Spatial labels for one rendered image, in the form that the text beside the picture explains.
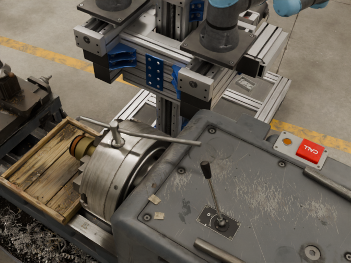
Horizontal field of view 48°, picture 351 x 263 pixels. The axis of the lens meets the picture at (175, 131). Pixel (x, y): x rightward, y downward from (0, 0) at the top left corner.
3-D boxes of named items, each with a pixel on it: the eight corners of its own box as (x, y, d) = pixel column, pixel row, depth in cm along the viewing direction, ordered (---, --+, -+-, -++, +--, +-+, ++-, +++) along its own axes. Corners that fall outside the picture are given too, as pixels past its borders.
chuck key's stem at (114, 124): (114, 150, 109) (107, 126, 99) (117, 143, 110) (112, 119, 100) (121, 152, 108) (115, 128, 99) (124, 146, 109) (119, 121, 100)
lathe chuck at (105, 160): (167, 165, 138) (163, 109, 113) (113, 239, 123) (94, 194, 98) (146, 154, 141) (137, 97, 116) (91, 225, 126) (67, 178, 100)
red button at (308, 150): (323, 151, 106) (325, 146, 104) (315, 166, 102) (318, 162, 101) (302, 142, 107) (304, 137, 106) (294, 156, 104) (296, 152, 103)
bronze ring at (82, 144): (106, 136, 122) (83, 126, 125) (86, 157, 117) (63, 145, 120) (110, 155, 129) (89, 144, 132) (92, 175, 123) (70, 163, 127)
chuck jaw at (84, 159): (115, 169, 116) (88, 194, 108) (115, 180, 119) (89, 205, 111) (86, 153, 120) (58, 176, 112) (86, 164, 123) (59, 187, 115)
